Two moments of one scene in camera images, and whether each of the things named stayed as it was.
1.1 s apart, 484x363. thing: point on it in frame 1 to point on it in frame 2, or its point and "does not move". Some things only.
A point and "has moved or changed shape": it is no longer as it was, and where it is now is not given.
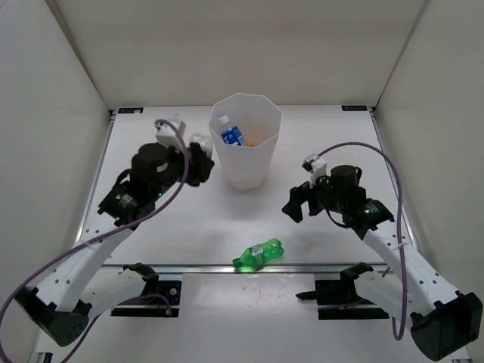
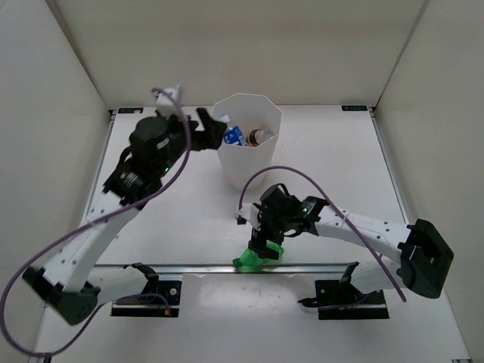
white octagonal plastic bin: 259,119 does not move
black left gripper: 200,170 to 210,137
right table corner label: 354,108 does not move
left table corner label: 131,110 does not move
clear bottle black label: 205,141 has moved or changed shape
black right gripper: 303,193 to 259,240
